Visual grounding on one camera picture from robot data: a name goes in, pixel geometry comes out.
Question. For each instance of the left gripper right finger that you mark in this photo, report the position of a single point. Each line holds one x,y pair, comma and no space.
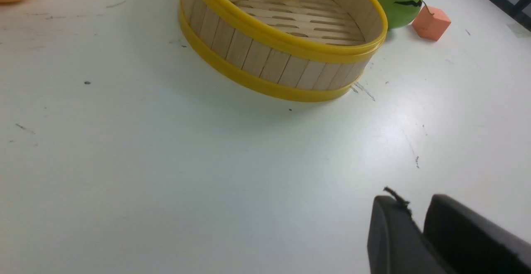
472,244

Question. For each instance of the orange foam cube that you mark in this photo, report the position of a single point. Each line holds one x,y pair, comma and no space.
431,23

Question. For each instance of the bamboo steamer tray yellow rims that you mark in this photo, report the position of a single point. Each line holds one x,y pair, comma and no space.
297,50

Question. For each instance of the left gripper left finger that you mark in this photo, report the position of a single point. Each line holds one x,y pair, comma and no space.
395,243

